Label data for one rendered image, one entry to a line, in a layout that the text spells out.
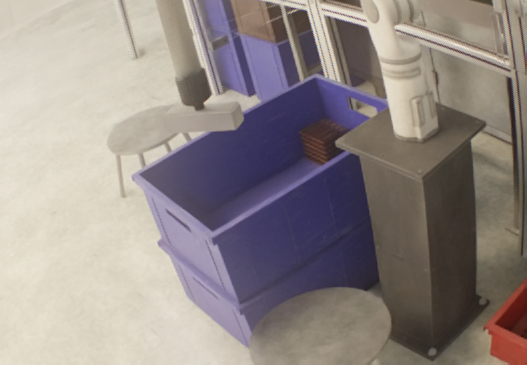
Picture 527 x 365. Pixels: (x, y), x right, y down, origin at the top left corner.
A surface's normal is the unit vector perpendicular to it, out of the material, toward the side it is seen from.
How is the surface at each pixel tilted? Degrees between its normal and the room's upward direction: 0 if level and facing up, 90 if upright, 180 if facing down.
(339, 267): 90
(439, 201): 90
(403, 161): 0
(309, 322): 0
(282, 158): 90
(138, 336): 0
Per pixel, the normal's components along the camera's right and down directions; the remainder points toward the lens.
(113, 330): -0.24, -0.83
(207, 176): 0.56, 0.32
